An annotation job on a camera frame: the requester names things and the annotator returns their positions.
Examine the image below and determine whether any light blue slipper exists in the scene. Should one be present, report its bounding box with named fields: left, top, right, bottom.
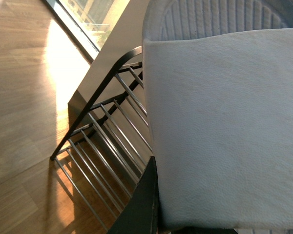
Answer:
left=141, top=0, right=293, bottom=234

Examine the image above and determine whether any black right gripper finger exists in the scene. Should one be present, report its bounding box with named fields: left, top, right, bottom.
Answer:
left=108, top=156, right=159, bottom=234

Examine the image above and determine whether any black metal shoe rack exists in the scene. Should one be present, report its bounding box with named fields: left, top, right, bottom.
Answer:
left=50, top=47, right=152, bottom=233

